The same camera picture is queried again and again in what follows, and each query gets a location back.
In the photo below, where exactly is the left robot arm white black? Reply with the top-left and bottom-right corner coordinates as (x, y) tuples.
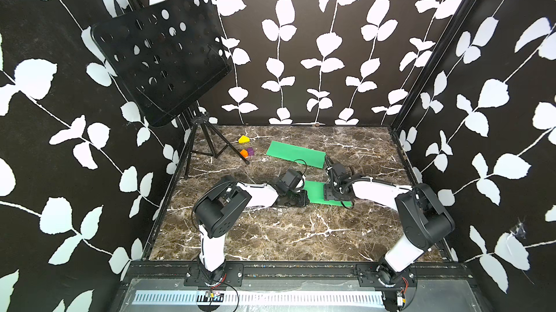
(192, 169), (309, 287)

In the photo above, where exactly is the white slotted cable duct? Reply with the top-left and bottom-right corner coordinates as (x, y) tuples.
(131, 290), (384, 309)

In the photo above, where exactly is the yellow toy block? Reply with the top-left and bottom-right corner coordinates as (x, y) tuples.
(238, 135), (250, 144)

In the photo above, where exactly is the green rectangular paper sheet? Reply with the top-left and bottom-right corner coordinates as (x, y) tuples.
(266, 141), (326, 169)

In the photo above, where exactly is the black perforated music stand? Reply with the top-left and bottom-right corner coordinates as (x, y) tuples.
(91, 0), (233, 158)

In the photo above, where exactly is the black front mounting rail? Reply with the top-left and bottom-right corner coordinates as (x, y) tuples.
(123, 261), (473, 290)

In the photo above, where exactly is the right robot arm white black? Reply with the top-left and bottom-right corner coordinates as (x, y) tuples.
(324, 157), (456, 287)

